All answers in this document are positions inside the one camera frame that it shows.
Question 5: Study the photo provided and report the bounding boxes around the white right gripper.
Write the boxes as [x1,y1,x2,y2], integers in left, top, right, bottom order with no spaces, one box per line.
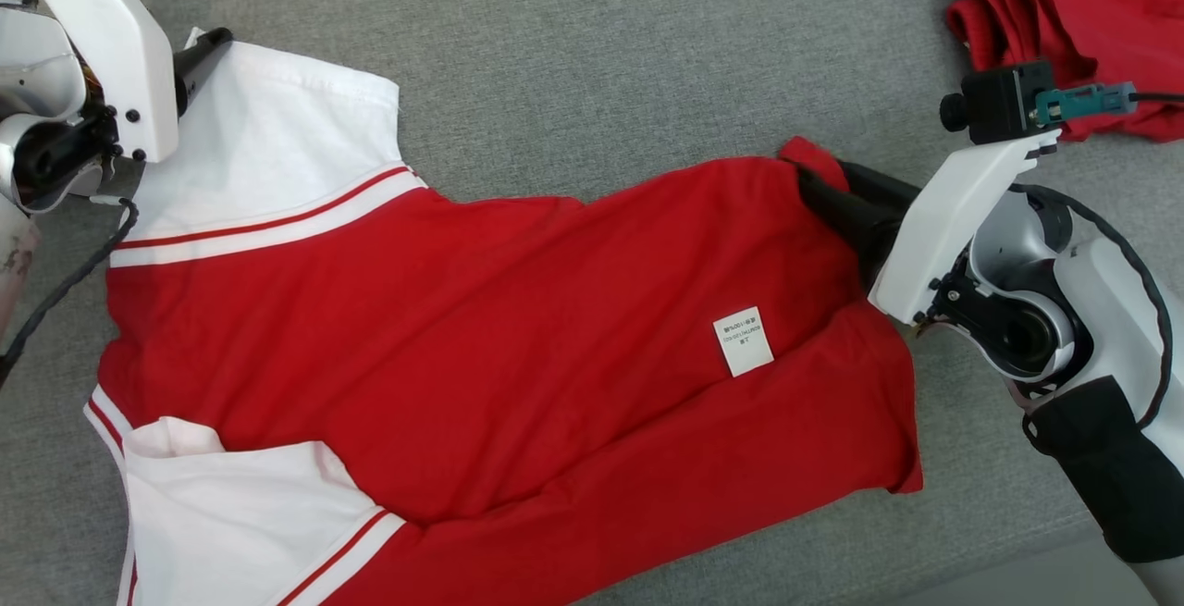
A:
[797,130,1060,325]

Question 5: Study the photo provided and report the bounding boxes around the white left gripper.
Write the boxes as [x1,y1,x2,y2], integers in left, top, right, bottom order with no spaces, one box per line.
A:
[0,0,234,163]

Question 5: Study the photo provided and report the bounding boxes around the red shorts with white stripe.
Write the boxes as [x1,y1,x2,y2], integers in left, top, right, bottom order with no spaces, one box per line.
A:
[942,0,1184,142]

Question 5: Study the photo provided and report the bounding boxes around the red T-shirt with white sleeves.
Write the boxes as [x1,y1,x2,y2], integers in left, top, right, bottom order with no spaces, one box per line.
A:
[83,28,926,606]

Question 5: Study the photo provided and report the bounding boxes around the right arm black cable teal plug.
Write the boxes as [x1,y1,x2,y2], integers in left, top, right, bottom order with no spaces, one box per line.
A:
[1008,81,1184,431]

